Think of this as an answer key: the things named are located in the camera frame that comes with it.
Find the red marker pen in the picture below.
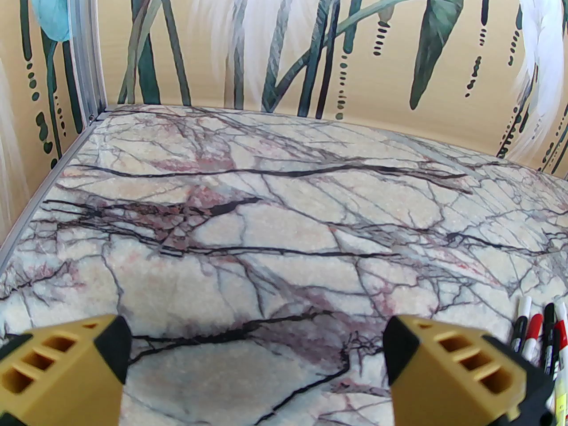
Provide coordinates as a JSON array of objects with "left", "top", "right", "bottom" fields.
[
  {"left": 552, "top": 300, "right": 568, "bottom": 371},
  {"left": 524, "top": 312, "right": 544, "bottom": 365}
]

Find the aluminium frame post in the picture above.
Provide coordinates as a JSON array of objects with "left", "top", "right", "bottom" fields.
[{"left": 67, "top": 0, "right": 108, "bottom": 125}]

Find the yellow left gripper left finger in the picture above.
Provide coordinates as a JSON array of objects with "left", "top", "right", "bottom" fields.
[{"left": 0, "top": 313, "right": 132, "bottom": 426}]

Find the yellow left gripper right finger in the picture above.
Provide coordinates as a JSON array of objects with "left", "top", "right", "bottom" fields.
[{"left": 383, "top": 314, "right": 557, "bottom": 426}]

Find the black marker pen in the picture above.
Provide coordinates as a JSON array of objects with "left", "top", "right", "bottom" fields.
[
  {"left": 510, "top": 296, "right": 532, "bottom": 354},
  {"left": 542, "top": 302, "right": 556, "bottom": 376}
]

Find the yellow highlighter pen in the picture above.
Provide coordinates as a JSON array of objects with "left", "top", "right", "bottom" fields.
[{"left": 548, "top": 373, "right": 568, "bottom": 420}]

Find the aluminium table side rail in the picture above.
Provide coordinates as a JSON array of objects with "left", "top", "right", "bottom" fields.
[{"left": 0, "top": 110, "right": 111, "bottom": 278}]

